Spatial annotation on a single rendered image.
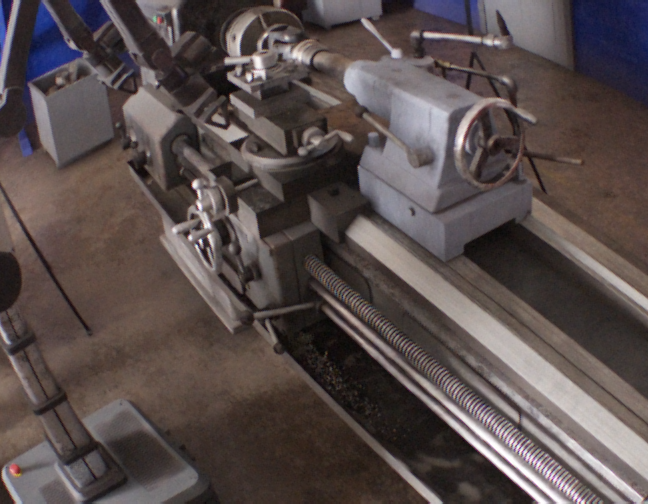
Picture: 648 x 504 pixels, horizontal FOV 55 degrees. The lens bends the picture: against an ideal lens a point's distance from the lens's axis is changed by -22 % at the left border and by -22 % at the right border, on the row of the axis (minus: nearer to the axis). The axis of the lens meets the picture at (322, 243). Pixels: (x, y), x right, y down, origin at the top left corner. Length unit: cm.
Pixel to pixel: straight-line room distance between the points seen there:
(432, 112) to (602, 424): 82
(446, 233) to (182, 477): 100
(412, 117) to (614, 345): 74
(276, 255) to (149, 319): 128
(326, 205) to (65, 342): 161
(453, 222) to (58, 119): 325
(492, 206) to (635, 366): 57
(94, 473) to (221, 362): 98
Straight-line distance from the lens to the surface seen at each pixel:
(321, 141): 183
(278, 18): 243
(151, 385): 274
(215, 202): 193
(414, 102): 169
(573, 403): 135
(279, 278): 191
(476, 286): 161
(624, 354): 164
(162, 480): 206
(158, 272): 331
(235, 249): 189
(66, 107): 449
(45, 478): 220
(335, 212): 181
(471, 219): 168
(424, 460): 181
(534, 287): 180
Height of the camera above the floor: 183
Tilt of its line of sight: 34 degrees down
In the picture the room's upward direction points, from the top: 8 degrees counter-clockwise
